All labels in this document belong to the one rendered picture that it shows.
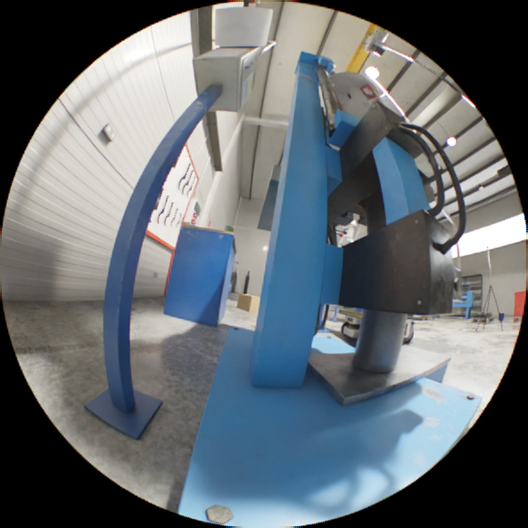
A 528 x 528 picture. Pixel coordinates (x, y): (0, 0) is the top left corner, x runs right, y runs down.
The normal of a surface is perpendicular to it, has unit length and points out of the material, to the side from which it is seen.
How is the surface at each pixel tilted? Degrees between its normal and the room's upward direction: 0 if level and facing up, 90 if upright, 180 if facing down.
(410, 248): 90
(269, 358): 90
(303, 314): 90
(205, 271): 90
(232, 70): 180
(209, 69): 180
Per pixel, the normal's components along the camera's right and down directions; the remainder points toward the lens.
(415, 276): -0.98, -0.18
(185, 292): 0.13, -0.14
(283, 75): -0.04, 0.99
